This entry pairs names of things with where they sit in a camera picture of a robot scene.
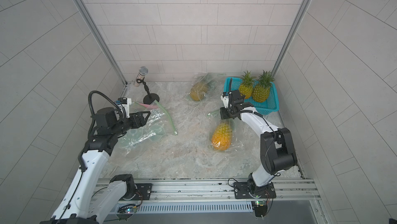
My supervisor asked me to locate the orange pineapple zip bag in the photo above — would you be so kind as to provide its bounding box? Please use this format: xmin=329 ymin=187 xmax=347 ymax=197
xmin=129 ymin=101 xmax=177 ymax=137

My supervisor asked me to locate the zip-top bag green pineapple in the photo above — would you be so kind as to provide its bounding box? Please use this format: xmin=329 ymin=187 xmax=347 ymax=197
xmin=116 ymin=123 xmax=166 ymax=157

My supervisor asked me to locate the yellow pineapple zip bag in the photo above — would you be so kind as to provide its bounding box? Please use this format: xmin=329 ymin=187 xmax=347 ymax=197
xmin=206 ymin=110 xmax=245 ymax=153

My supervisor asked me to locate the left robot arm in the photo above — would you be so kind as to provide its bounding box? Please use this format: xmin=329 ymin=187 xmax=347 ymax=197
xmin=47 ymin=107 xmax=151 ymax=224

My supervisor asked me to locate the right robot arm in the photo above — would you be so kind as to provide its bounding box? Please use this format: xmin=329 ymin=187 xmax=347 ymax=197
xmin=220 ymin=90 xmax=297 ymax=198

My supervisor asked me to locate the far bagged pineapple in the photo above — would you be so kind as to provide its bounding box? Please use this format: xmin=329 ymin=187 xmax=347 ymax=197
xmin=189 ymin=82 xmax=208 ymax=101

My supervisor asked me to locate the yellow pineapple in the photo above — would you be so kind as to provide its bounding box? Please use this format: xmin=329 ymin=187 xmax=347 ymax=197
xmin=211 ymin=122 xmax=233 ymax=151

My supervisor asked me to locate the black microphone stand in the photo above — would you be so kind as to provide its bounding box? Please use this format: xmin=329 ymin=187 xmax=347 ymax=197
xmin=136 ymin=79 xmax=160 ymax=105

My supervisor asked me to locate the glitter silver microphone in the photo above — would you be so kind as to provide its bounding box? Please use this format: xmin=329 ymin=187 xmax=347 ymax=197
xmin=133 ymin=66 xmax=148 ymax=87

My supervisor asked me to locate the left circuit board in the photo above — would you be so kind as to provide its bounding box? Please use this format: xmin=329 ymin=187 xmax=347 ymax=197
xmin=116 ymin=204 xmax=141 ymax=221

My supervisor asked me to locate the circuit board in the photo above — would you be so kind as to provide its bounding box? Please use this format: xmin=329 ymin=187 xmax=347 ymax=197
xmin=251 ymin=201 xmax=268 ymax=219
xmin=116 ymin=204 xmax=141 ymax=221

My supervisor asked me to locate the right circuit board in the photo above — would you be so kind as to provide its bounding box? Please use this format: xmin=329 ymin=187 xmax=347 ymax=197
xmin=251 ymin=201 xmax=268 ymax=219

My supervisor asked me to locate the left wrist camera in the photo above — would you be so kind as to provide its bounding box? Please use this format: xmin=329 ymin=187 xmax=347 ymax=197
xmin=115 ymin=97 xmax=132 ymax=119

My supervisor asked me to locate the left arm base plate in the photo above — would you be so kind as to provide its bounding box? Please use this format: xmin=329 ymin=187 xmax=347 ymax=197
xmin=122 ymin=183 xmax=153 ymax=201

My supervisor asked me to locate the aluminium mounting rail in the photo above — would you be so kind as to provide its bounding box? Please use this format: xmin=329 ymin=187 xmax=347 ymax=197
xmin=135 ymin=177 xmax=320 ymax=204

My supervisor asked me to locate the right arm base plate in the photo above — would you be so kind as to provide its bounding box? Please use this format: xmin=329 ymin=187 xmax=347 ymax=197
xmin=233 ymin=181 xmax=277 ymax=199

